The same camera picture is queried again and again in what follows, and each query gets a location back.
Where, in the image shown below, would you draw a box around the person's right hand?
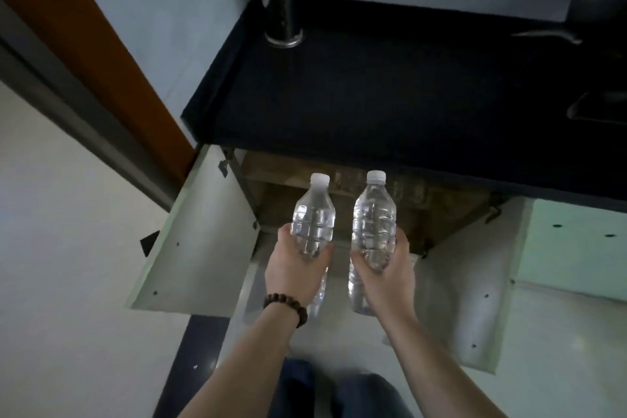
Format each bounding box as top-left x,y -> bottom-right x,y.
349,226 -> 418,321

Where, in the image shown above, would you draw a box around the person's left hand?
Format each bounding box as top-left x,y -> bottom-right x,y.
264,224 -> 336,308

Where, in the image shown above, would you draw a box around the green cabinet with wooden interior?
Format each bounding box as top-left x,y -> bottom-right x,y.
125,143 -> 535,374

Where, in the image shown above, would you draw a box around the person's left forearm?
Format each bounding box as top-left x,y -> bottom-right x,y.
176,307 -> 304,418

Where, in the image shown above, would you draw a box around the person's right forearm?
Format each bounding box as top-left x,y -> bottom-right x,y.
379,304 -> 508,418

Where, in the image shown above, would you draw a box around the person's blue jeans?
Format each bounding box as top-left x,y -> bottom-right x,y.
279,359 -> 415,418

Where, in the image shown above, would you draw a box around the right cupboard door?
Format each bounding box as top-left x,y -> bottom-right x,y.
511,197 -> 627,304

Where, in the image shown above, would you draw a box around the steel utensil holder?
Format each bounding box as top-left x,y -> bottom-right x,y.
263,0 -> 304,49

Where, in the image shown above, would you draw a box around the black glass gas stove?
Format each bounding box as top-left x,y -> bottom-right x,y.
566,89 -> 627,127

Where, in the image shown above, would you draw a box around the brown wooden door jamb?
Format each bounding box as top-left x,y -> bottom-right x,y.
0,0 -> 199,178

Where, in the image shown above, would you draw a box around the black wok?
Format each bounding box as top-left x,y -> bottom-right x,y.
511,0 -> 627,46

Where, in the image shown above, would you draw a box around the dark bead bracelet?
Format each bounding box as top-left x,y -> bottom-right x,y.
263,292 -> 308,329

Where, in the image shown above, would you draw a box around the glass sliding door dark frame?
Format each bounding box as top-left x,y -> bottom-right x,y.
0,0 -> 189,213

